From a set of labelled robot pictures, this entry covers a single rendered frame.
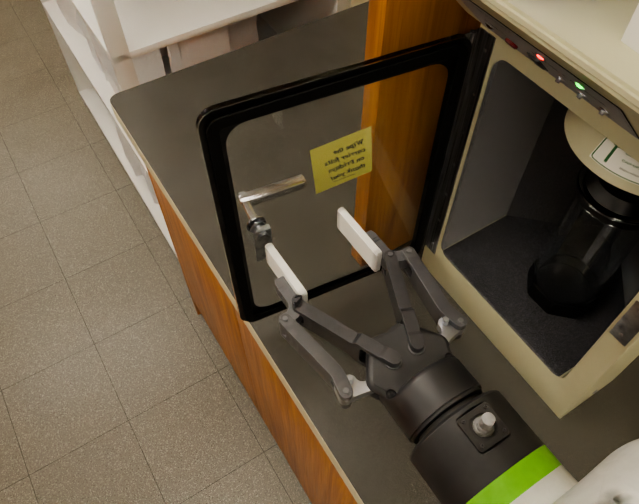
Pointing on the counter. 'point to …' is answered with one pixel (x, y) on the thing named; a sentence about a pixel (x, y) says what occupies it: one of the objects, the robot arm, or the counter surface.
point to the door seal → (311, 100)
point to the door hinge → (481, 47)
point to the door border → (298, 92)
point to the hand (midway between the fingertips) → (319, 252)
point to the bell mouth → (607, 158)
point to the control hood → (587, 49)
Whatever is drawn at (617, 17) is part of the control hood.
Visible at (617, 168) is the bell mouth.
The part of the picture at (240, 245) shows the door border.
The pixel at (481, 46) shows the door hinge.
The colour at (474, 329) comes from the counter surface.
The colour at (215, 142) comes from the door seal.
